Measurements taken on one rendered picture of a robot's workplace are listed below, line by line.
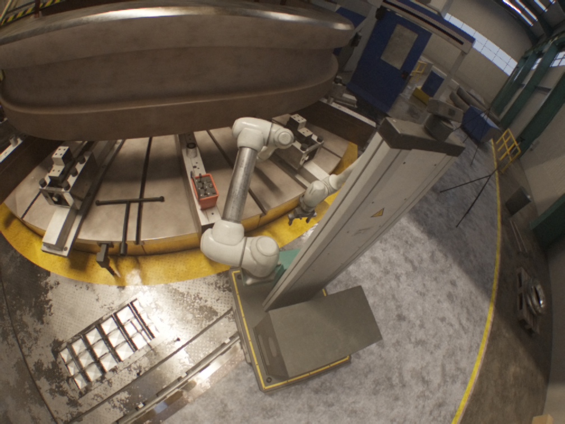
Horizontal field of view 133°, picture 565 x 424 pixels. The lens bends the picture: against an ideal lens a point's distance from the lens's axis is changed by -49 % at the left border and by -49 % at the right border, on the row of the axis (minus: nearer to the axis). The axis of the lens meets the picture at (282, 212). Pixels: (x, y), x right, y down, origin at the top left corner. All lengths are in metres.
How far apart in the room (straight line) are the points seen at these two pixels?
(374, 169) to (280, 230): 1.90
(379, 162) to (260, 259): 0.75
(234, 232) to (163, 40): 1.17
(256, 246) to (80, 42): 1.57
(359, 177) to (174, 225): 1.59
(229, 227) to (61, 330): 1.79
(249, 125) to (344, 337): 1.16
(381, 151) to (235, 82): 1.52
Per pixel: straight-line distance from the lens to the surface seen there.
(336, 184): 1.47
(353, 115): 3.28
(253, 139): 1.22
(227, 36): 1.64
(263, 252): 1.12
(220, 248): 1.16
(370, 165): 0.60
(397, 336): 2.60
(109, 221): 2.15
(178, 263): 2.17
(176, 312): 2.04
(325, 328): 1.26
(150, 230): 2.00
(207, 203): 1.54
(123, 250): 1.91
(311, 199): 1.41
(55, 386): 2.43
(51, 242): 2.12
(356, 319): 1.35
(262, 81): 2.06
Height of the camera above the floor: 1.97
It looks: 51 degrees down
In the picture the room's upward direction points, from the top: 24 degrees clockwise
